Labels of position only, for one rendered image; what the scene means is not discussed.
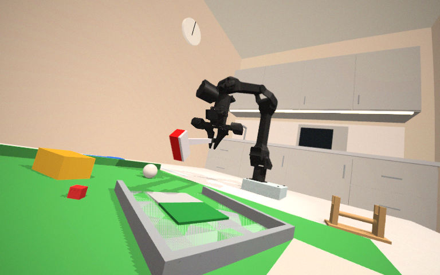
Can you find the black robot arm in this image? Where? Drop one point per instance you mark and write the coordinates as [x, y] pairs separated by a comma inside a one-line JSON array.
[[259, 154]]

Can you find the orange-yellow box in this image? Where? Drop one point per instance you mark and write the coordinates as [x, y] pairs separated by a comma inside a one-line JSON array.
[[63, 164]]

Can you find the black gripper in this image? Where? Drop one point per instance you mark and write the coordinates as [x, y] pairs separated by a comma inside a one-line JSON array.
[[221, 125]]

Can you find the large green flat mat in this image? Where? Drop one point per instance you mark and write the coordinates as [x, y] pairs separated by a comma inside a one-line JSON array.
[[42, 232]]

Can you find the red cube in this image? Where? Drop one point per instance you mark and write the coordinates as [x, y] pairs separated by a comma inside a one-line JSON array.
[[77, 192]]

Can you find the white ball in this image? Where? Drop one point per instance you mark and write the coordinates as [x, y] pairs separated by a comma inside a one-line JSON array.
[[150, 171]]

